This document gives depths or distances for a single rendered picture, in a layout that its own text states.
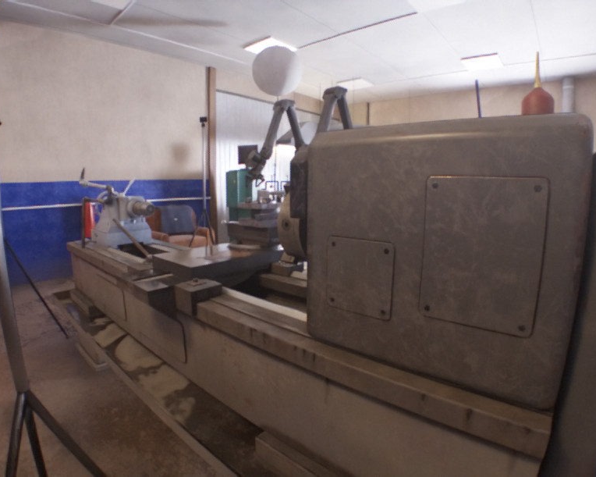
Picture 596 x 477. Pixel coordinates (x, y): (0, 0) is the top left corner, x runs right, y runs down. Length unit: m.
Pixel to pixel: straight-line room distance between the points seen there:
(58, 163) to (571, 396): 5.40
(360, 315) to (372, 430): 0.28
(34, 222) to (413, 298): 5.04
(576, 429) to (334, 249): 0.57
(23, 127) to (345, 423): 5.10
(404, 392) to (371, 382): 0.07
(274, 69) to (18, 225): 4.04
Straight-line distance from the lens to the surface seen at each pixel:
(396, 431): 0.82
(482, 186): 0.62
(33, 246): 5.36
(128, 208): 2.20
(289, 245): 1.02
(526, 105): 0.81
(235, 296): 1.19
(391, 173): 0.67
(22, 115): 5.40
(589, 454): 0.79
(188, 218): 5.58
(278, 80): 5.15
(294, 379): 0.94
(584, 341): 0.69
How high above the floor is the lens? 1.21
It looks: 9 degrees down
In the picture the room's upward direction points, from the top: straight up
